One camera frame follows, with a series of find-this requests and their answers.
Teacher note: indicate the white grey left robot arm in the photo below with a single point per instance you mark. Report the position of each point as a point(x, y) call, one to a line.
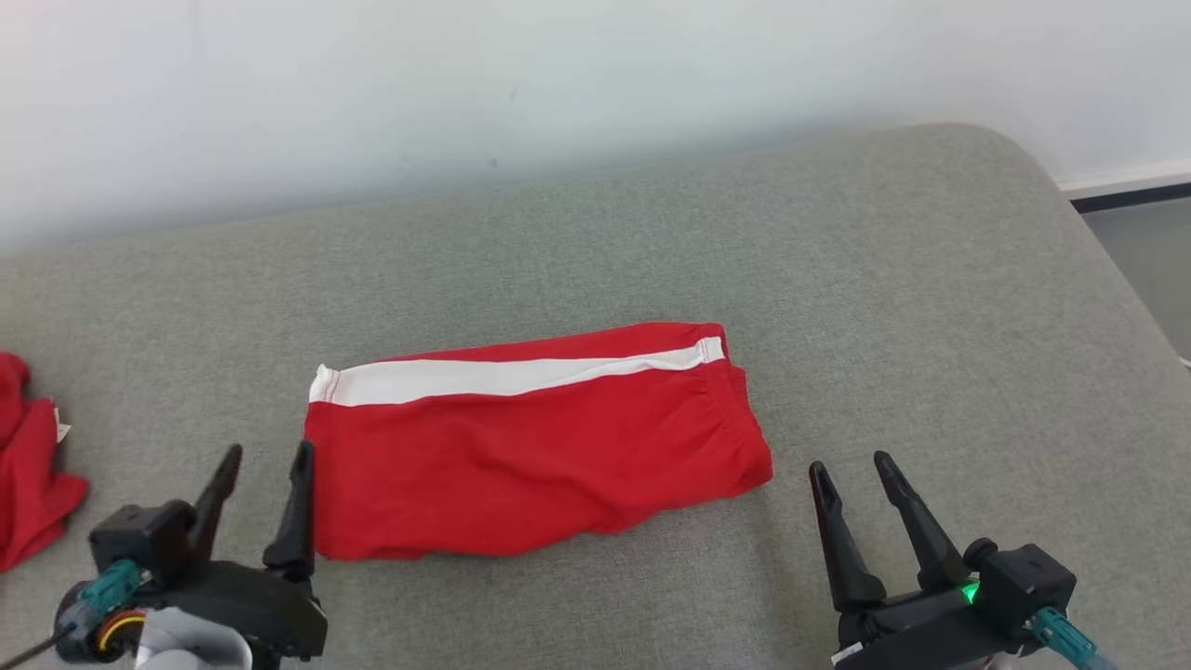
point(191, 647)

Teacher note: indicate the dark wall baseboard strip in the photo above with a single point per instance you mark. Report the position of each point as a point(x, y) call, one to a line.
point(1130, 195)

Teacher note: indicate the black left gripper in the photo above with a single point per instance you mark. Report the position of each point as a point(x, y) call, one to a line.
point(251, 609)

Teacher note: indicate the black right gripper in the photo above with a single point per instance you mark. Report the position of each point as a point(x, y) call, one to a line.
point(921, 628)

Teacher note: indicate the red shorts with white stripe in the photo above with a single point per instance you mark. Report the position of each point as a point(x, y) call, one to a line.
point(521, 465)

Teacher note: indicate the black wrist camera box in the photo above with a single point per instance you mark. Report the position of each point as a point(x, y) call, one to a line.
point(144, 540)
point(1023, 582)

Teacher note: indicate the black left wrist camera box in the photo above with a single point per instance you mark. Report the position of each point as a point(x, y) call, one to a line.
point(144, 540)

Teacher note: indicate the red jersey with number print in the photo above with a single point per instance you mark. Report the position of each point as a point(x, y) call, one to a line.
point(28, 475)

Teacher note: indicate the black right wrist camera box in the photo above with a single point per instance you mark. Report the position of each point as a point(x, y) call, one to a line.
point(1023, 582)

